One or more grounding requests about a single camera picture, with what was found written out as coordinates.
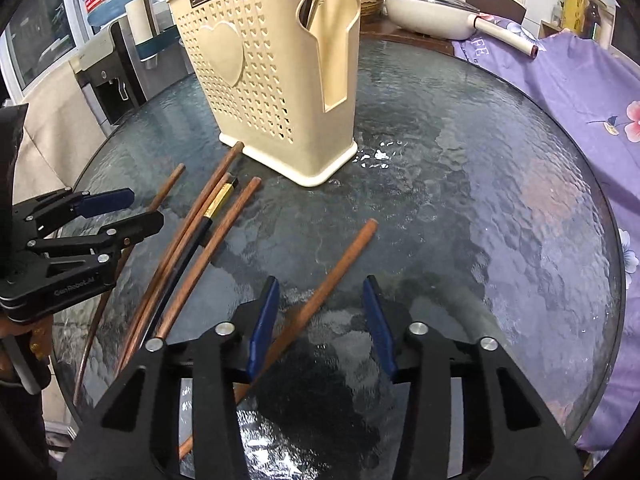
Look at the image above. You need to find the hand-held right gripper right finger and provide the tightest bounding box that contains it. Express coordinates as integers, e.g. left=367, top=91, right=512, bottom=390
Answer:
left=362, top=274, right=586, bottom=480

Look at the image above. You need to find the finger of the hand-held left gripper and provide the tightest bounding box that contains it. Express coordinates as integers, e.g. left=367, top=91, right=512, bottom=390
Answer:
left=14, top=187, right=136, bottom=235
left=26, top=210, right=166, bottom=273

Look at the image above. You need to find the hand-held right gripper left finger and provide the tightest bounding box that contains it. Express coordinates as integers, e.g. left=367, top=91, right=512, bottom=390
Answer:
left=60, top=275, right=281, bottom=480

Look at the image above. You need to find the black chopstick with gold band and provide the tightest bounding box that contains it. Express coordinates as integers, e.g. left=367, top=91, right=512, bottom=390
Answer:
left=142, top=172, right=241, bottom=346

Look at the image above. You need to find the beige perforated utensil holder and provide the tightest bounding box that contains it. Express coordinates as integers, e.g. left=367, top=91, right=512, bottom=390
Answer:
left=167, top=0, right=362, bottom=188

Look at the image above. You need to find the beige cloth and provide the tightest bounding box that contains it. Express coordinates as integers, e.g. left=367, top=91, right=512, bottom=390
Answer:
left=19, top=60, right=122, bottom=197

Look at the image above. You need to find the grey water dispenser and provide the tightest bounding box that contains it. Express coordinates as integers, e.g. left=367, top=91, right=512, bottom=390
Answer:
left=74, top=21, right=151, bottom=127

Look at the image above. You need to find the teal cup holder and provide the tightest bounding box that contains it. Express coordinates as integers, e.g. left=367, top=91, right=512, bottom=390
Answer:
left=137, top=24, right=184, bottom=69

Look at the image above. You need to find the white paper cup stack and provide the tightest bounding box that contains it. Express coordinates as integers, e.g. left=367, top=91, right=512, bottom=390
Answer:
left=124, top=0, right=154, bottom=44

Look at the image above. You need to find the aluminium framed window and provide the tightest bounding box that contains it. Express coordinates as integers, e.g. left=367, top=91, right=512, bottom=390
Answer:
left=4, top=0, right=82, bottom=107

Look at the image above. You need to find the purple floral sheet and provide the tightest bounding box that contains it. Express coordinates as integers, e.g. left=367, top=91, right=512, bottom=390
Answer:
left=451, top=14, right=640, bottom=463

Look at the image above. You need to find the small wooden box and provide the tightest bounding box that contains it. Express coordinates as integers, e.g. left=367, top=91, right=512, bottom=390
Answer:
left=537, top=19, right=572, bottom=42

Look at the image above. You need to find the brown glass bottle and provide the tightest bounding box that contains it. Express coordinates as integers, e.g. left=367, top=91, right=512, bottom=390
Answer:
left=584, top=0, right=619, bottom=45

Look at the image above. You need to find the white pan with handle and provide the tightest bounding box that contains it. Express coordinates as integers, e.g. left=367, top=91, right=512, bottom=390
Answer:
left=384, top=0, right=544, bottom=57

